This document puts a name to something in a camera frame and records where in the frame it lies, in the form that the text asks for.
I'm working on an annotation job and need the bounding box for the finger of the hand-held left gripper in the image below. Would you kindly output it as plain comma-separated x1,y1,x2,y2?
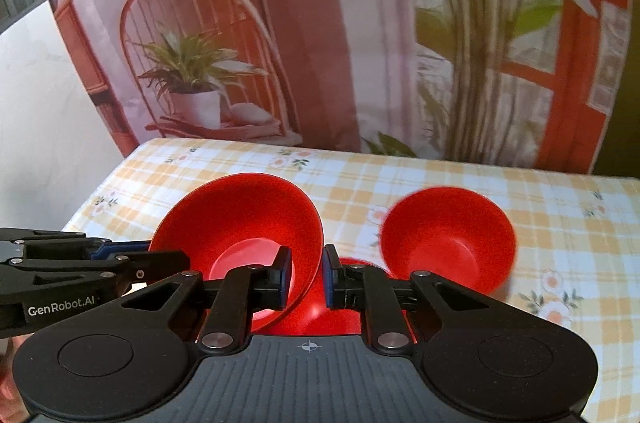
0,227,152,262
0,251,192,290

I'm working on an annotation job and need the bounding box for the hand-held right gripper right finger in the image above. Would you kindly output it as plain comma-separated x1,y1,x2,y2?
322,244,502,355

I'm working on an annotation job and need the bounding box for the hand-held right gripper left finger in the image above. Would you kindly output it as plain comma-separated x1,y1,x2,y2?
120,246,294,356

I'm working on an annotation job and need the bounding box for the red plastic bowl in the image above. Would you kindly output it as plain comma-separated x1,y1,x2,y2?
287,257,417,337
149,173,324,335
379,186,517,295

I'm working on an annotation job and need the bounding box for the yellow checkered floral tablecloth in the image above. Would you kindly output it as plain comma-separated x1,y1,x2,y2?
61,138,640,423

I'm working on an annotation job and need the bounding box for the printed room scene backdrop cloth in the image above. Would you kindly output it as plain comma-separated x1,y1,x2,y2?
27,0,632,176

